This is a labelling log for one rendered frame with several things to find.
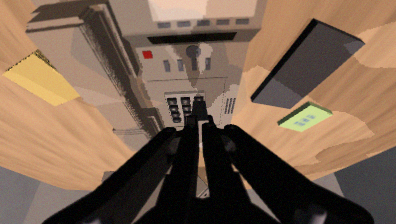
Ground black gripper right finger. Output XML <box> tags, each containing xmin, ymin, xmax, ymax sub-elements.
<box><xmin>199</xmin><ymin>101</ymin><xmax>374</xmax><ymax>224</ymax></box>

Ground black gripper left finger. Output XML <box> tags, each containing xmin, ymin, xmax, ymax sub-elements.
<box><xmin>42</xmin><ymin>101</ymin><xmax>201</xmax><ymax>224</ymax></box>

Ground green sticky note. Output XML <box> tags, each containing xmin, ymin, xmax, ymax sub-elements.
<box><xmin>277</xmin><ymin>101</ymin><xmax>334</xmax><ymax>132</ymax></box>

